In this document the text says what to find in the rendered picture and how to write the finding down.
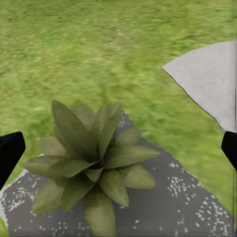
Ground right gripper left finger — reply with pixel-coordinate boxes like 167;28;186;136
0;131;26;190

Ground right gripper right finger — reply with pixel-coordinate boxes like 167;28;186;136
221;131;237;171

